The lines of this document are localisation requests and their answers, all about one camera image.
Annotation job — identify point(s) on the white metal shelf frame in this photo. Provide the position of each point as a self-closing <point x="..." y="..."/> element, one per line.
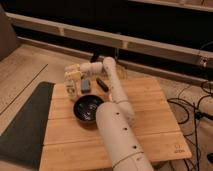
<point x="166" y="33"/>

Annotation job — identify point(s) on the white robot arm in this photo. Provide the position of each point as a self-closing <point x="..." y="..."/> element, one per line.
<point x="113" y="118"/>

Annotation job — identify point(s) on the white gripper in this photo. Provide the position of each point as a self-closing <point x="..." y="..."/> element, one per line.
<point x="85" y="71"/>

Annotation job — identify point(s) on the grey blue sponge block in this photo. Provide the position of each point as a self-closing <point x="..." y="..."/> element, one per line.
<point x="85" y="86"/>

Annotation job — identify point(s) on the dark green floor mat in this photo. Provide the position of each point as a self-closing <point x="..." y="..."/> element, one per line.
<point x="22" y="141"/>

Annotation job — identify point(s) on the black bowl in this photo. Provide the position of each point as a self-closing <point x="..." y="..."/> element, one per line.
<point x="85" y="108"/>

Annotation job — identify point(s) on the black rectangular block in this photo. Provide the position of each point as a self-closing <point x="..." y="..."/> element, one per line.
<point x="102" y="85"/>

